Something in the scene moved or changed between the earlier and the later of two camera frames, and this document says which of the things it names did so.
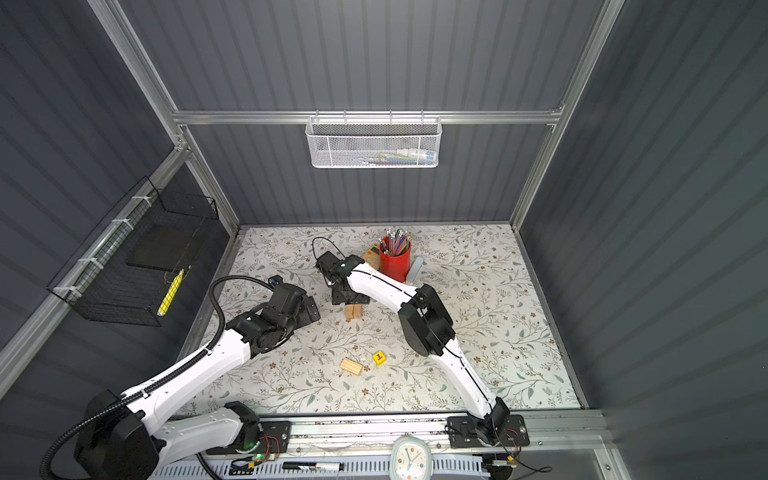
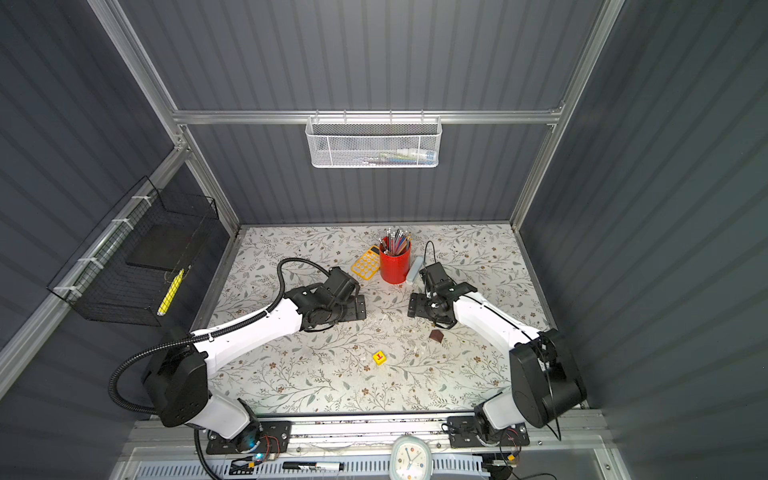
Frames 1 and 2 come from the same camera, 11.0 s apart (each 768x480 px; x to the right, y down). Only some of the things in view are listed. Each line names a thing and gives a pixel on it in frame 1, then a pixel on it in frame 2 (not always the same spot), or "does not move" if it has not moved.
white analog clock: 410,459 does not move
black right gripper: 337,298 -> 417,306
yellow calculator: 372,256 does not move
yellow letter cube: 379,358 does not move
